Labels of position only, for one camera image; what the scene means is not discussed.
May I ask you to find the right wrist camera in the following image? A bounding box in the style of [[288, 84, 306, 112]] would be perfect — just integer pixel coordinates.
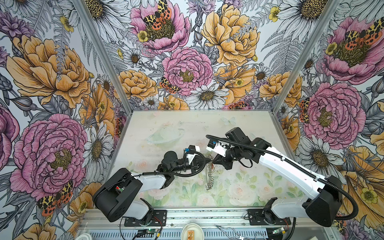
[[206, 140, 232, 157]]

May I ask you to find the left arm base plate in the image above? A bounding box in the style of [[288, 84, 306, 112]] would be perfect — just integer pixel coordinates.
[[124, 210, 168, 227]]

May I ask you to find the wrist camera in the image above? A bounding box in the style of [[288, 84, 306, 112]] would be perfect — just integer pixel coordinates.
[[184, 145, 201, 165], [206, 140, 232, 157]]

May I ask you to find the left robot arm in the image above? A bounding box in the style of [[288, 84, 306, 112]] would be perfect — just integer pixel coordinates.
[[93, 149, 210, 226]]

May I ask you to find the green circuit board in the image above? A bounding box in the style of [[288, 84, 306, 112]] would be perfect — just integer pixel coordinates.
[[137, 229, 162, 238]]

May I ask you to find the white round dish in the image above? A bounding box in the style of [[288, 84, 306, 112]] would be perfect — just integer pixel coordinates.
[[181, 223, 205, 240]]

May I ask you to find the aluminium front rail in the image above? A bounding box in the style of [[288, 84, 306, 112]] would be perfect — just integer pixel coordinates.
[[77, 206, 334, 229]]

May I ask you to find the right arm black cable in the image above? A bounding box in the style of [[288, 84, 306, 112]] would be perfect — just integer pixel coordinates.
[[205, 134, 359, 221]]

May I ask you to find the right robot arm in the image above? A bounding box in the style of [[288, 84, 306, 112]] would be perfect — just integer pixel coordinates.
[[206, 127, 359, 227]]

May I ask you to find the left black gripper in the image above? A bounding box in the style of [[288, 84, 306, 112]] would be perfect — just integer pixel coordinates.
[[171, 154, 212, 175]]

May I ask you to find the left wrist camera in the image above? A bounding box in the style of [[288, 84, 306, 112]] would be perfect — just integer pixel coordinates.
[[184, 145, 201, 165]]

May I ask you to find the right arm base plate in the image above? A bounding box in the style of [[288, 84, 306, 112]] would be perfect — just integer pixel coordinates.
[[245, 209, 291, 226]]

